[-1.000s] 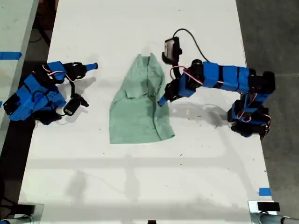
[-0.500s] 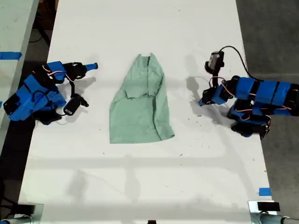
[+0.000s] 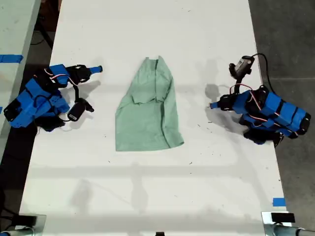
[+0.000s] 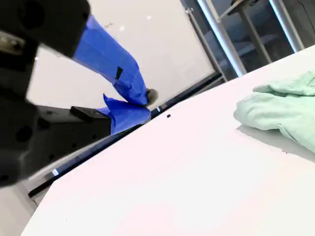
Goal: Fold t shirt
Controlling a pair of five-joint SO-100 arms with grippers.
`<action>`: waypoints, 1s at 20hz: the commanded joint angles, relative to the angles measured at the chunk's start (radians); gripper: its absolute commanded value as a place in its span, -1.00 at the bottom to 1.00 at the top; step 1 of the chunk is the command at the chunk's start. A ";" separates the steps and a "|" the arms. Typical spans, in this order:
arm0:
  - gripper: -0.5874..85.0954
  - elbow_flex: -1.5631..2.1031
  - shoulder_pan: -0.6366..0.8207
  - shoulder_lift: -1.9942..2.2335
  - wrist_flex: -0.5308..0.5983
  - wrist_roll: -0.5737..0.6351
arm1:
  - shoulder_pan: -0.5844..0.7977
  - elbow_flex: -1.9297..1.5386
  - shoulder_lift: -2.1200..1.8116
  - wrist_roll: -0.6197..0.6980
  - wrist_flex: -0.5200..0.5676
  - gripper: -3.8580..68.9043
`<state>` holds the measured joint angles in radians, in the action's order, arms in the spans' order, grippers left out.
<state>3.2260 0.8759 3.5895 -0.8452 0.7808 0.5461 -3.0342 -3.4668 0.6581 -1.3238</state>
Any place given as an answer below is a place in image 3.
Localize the pale green T-shirt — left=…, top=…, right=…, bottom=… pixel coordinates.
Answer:
left=115, top=55, right=185, bottom=152

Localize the long blue tape strip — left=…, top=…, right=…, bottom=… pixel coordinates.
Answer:
left=0, top=54, right=24, bottom=63

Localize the pale side table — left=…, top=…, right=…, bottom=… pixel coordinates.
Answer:
left=0, top=0, right=42, bottom=150

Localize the small blue tape strip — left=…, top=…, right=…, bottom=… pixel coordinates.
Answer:
left=272, top=197, right=287, bottom=207

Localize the small black box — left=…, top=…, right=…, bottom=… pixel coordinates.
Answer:
left=270, top=212, right=296, bottom=223

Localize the metal table clamp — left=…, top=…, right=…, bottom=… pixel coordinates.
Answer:
left=261, top=211, right=296, bottom=236
left=14, top=214, right=47, bottom=236

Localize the black camera stalk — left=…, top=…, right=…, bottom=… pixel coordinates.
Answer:
left=73, top=84, right=95, bottom=113
left=230, top=75, right=246, bottom=96

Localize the black camera box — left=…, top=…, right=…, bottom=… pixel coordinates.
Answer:
left=229, top=56, right=254, bottom=77
left=67, top=101, right=86, bottom=122

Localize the black floor cable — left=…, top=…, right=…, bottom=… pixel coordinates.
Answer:
left=0, top=206, right=18, bottom=226

